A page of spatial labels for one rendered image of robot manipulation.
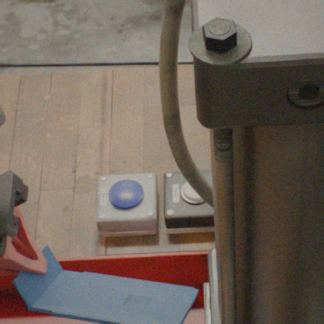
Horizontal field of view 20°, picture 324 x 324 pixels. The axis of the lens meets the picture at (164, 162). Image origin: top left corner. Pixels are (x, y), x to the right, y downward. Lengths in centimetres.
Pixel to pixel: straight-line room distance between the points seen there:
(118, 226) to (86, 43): 164
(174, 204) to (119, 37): 164
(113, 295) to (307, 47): 55
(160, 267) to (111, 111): 28
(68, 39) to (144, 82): 146
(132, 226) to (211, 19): 69
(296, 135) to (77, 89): 85
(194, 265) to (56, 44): 174
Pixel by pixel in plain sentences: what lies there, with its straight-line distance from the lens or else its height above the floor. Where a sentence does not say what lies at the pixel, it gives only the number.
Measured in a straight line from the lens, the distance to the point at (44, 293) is 85.
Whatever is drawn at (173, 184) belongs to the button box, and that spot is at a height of 93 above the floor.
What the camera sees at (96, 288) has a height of 102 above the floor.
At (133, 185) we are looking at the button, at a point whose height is 94.
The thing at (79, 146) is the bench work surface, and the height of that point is 90.
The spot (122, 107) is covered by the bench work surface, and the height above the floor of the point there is 90.
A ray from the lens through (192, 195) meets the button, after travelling 101.
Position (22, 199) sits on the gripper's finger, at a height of 112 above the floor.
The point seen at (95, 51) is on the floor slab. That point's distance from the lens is 258.
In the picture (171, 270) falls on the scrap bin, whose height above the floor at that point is 93.
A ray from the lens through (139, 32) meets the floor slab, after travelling 262.
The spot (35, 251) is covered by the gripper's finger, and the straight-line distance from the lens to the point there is 85.
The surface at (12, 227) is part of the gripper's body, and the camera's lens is 77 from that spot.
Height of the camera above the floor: 173
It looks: 49 degrees down
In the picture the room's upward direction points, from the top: 6 degrees counter-clockwise
